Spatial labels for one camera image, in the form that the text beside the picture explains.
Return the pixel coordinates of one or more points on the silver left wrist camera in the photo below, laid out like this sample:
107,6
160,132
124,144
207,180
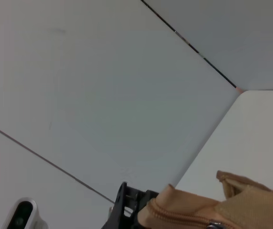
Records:
24,212

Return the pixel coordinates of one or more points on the khaki canvas food bag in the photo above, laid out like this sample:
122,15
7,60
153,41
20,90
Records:
198,207

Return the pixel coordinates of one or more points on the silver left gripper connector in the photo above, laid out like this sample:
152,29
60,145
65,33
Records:
111,211

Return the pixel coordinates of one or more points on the silver metal zipper pull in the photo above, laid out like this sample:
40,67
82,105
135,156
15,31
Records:
214,225

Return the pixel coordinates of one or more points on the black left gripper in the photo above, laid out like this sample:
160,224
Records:
118,214

